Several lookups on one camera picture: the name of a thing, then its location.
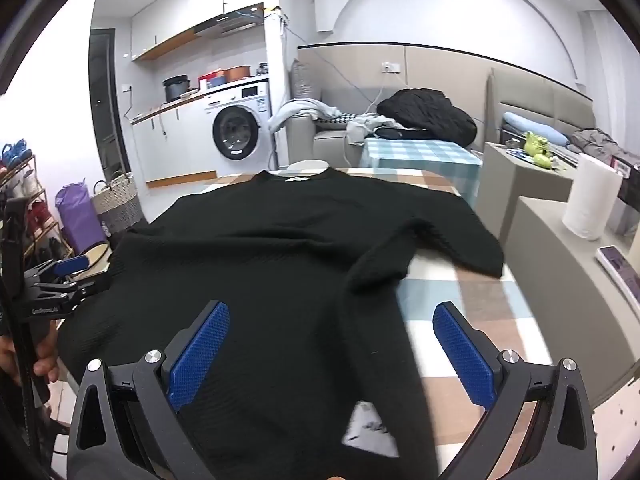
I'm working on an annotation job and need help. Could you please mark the black white checked cushion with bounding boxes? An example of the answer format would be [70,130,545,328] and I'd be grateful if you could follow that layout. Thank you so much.
[315,112,358,128]

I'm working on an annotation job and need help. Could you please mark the light grey throw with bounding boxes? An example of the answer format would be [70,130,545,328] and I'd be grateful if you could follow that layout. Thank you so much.
[267,97,341,133]

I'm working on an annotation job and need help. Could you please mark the blue pillow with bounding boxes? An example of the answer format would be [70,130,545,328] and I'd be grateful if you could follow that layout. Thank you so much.
[502,111,571,148]

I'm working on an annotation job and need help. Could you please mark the grey quilt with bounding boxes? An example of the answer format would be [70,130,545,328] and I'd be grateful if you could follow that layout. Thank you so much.
[567,128,626,163]

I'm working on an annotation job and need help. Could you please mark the white washing machine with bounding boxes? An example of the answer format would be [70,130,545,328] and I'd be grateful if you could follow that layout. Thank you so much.
[202,77,273,178]

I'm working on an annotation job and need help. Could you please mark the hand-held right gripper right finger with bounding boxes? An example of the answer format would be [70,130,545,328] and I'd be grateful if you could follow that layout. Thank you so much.
[432,301,598,480]

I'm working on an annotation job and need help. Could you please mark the range hood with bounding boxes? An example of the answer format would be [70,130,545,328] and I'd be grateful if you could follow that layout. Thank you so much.
[194,10,266,38]

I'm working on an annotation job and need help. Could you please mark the plaid blanket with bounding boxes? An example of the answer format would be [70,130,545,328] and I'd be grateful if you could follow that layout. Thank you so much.
[197,167,556,480]

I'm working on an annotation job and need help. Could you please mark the green plastic shoes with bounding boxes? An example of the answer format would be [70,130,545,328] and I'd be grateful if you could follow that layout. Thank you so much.
[522,131,553,168]

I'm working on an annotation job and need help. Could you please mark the blue sandals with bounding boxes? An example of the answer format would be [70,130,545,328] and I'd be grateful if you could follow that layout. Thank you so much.
[0,140,31,166]

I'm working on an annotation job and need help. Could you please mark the person's left hand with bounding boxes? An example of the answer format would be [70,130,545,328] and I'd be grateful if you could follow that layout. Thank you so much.
[0,317,62,387]

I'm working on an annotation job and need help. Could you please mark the woven laundry basket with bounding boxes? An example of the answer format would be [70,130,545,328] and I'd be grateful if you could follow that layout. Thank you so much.
[91,171,146,233]

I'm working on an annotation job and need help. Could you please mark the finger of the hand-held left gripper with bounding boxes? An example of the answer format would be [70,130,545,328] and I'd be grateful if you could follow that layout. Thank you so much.
[30,272,114,307]
[22,255,92,282]

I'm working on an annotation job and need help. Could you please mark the teal checked cloth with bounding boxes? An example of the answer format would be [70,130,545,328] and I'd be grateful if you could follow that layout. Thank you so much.
[360,137,485,208]

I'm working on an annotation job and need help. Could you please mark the grey sofa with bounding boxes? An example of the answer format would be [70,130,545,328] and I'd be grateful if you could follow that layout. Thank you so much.
[285,85,488,171]

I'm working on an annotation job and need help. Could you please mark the white kitchen counter cabinets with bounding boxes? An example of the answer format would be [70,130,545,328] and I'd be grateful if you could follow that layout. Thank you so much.
[131,92,221,188]

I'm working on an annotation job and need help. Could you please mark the dark box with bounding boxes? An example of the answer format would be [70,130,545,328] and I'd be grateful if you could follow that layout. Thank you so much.
[610,155,640,196]

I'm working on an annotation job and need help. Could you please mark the beige trash bin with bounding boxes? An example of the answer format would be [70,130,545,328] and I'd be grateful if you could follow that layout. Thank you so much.
[65,242,115,281]

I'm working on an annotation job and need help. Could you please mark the white wall cabinets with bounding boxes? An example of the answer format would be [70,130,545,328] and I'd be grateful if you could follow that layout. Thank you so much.
[131,0,281,61]

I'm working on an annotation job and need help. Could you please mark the beige bed headboard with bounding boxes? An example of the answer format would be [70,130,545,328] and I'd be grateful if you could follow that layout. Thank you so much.
[487,67,598,133]

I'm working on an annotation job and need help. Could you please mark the white paper towel roll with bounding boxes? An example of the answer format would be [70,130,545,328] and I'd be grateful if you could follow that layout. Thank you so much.
[562,152,623,241]

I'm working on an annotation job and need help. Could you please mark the black quilted jacket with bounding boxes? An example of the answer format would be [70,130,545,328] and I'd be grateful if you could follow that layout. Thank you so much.
[376,88,478,148]

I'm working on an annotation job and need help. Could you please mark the black knit sweater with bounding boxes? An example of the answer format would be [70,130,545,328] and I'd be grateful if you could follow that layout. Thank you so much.
[56,167,505,480]

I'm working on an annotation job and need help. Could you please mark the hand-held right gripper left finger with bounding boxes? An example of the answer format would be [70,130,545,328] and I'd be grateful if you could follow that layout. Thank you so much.
[67,300,231,480]

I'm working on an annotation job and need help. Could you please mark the wooden shoe rack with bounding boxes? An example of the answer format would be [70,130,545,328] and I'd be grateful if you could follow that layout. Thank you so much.
[0,140,76,271]

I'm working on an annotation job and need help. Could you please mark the black pot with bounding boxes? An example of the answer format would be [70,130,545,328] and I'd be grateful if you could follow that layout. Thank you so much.
[162,75,192,102]

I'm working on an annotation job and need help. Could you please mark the purple bag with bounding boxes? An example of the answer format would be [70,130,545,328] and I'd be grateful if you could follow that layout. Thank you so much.
[55,183,108,256]

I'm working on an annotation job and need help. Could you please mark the pale grey garment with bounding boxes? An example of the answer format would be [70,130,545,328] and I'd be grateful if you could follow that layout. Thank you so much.
[345,112,396,146]

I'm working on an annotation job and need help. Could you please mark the tall grey cabinet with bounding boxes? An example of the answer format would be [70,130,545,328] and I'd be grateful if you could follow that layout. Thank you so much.
[475,141,583,241]

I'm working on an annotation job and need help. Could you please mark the low grey cabinet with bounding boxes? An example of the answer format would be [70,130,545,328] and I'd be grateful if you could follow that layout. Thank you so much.
[502,195,640,406]

